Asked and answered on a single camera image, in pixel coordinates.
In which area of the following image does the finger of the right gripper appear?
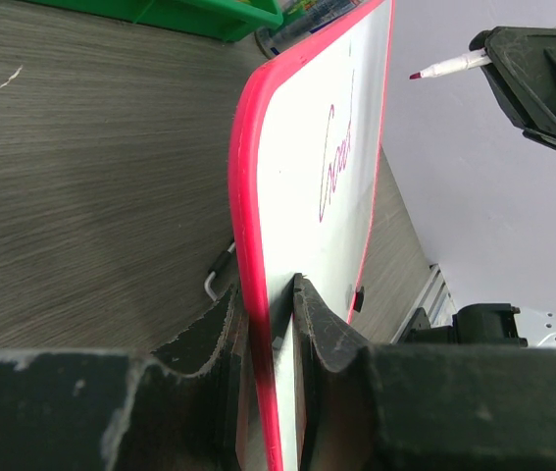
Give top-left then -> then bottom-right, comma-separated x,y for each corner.
469,26 -> 556,151

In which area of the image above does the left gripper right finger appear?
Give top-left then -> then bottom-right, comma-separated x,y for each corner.
293,275 -> 556,470

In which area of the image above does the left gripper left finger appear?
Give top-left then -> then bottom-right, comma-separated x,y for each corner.
0,287 -> 248,470

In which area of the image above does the pink capped whiteboard marker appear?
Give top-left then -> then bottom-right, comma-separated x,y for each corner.
409,49 -> 491,79

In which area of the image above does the pink framed whiteboard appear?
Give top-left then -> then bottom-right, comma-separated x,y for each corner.
227,1 -> 394,470

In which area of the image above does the energy drink can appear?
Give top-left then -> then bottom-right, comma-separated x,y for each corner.
255,0 -> 362,58

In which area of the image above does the green plastic tray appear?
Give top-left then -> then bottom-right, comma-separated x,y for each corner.
33,0 -> 283,42

